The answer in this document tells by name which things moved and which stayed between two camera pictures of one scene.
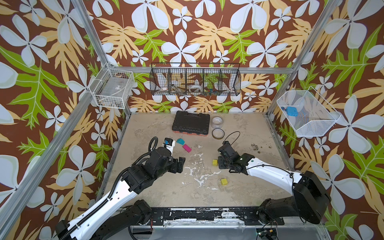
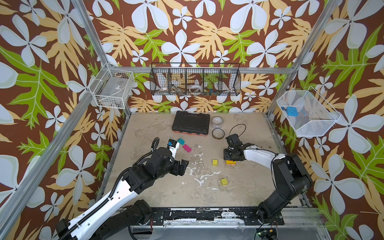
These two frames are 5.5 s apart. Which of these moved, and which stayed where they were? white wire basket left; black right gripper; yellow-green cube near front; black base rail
Moved: black right gripper
Stayed: white wire basket left; yellow-green cube near front; black base rail
